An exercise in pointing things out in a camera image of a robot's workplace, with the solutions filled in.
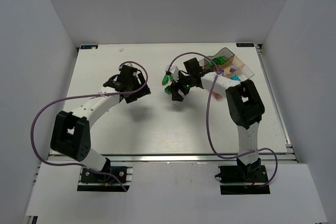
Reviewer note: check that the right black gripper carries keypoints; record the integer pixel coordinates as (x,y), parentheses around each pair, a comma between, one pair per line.
(176,87)

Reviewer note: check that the green slanted lego brick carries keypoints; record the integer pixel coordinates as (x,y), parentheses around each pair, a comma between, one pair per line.
(165,80)

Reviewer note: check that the cyan 2x4 lego brick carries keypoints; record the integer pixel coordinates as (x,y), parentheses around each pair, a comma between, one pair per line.
(236,78)

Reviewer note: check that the red 2x3 lego brick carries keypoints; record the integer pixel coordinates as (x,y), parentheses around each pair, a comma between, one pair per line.
(216,95)

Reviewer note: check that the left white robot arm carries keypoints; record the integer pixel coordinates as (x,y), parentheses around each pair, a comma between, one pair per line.
(71,133)

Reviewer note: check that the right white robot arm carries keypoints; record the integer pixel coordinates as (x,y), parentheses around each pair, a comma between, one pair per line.
(244,103)

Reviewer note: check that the clear compartment container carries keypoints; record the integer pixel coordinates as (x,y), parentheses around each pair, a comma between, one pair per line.
(243,71)

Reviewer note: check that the aluminium table rail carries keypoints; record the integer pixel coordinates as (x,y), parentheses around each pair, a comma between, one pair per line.
(284,157)

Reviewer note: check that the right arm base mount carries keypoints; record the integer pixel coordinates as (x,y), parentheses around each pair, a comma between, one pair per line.
(241,179)

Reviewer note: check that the blue label sticker left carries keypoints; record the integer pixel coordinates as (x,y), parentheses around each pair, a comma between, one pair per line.
(88,47)

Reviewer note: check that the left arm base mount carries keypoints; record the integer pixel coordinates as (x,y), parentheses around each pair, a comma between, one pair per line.
(117,180)

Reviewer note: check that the blue label sticker right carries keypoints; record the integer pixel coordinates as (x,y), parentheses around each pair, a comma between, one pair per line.
(244,44)

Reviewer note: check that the purple studded lego cube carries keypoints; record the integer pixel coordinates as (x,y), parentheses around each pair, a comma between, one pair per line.
(233,68)

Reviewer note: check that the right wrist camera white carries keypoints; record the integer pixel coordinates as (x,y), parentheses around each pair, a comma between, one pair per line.
(173,71)

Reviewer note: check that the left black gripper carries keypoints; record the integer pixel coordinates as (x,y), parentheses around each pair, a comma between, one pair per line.
(140,92)

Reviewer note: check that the blue label sticker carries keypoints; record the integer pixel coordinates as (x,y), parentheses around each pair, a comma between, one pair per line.
(88,47)
(244,44)

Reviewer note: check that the green small lego cube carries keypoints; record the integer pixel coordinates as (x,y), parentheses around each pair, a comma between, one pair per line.
(167,90)

